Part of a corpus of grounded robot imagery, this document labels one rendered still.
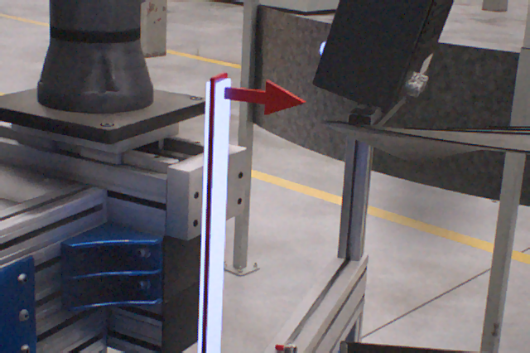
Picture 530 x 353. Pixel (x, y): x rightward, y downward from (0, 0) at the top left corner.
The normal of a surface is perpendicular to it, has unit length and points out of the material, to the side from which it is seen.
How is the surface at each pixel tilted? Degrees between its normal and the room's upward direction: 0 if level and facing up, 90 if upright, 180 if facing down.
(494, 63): 90
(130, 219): 90
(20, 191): 0
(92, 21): 90
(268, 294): 0
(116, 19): 90
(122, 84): 72
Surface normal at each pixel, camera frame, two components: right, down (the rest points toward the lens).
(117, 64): 0.57, -0.03
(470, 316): 0.05, -0.95
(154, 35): 0.75, 0.24
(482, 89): -0.54, 0.23
